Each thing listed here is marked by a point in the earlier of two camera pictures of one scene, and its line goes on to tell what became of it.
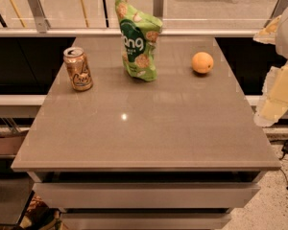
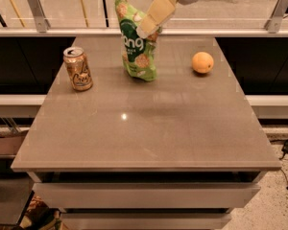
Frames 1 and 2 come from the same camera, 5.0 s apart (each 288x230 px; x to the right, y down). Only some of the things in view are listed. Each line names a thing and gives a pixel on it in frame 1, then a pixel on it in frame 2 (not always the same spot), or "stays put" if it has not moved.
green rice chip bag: [139, 36] stays put
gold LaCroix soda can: [79, 68] stays put
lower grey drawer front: [145, 220] stays put
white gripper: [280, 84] → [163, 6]
